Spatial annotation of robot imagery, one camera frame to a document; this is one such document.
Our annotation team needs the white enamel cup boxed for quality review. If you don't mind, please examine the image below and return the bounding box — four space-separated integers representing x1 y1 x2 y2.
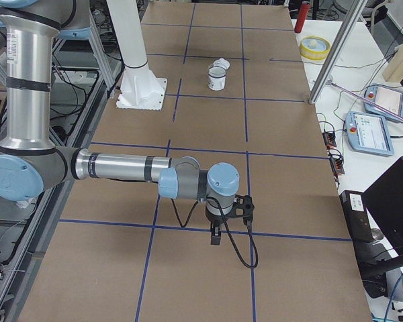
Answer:
208 66 226 91

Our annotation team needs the pink grabber stick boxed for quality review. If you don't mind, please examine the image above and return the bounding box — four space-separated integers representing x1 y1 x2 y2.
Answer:
326 80 403 123

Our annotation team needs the red cylinder bottle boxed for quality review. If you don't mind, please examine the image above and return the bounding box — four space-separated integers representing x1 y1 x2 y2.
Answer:
294 1 310 34

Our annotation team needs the near blue teach pendant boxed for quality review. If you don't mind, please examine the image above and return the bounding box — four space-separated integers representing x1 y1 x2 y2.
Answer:
345 111 394 156

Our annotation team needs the white cup lid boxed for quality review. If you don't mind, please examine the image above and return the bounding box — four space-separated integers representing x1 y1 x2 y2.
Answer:
213 58 230 70

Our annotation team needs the orange circuit board lower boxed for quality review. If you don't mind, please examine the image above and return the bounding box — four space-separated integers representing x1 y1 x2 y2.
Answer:
329 155 345 175

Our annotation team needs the blue teach pendant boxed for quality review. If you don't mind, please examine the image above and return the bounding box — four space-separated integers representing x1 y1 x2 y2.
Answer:
364 84 403 122
345 111 394 156

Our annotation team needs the orange circuit board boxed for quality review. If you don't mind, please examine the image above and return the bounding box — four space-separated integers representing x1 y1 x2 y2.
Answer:
329 155 345 175
322 131 337 148

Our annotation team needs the far blue teach pendant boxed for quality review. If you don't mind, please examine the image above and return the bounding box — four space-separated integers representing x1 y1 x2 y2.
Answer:
364 84 403 122

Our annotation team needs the aluminium frame post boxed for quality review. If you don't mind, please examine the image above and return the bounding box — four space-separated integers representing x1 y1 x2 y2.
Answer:
308 0 367 104

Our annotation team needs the black desktop box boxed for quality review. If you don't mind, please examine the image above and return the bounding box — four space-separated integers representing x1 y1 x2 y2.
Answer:
339 190 375 243

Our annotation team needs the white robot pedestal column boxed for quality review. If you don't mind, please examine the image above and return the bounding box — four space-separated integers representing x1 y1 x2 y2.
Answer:
107 0 167 111

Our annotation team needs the yellow tape roll with dish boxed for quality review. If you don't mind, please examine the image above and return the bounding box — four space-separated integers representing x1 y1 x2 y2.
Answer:
299 36 331 60

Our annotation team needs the orange circuit board upper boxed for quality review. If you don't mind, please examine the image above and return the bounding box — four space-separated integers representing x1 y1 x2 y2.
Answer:
322 131 337 148

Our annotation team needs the black computer monitor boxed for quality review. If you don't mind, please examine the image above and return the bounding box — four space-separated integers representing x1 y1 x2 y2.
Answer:
362 156 403 248

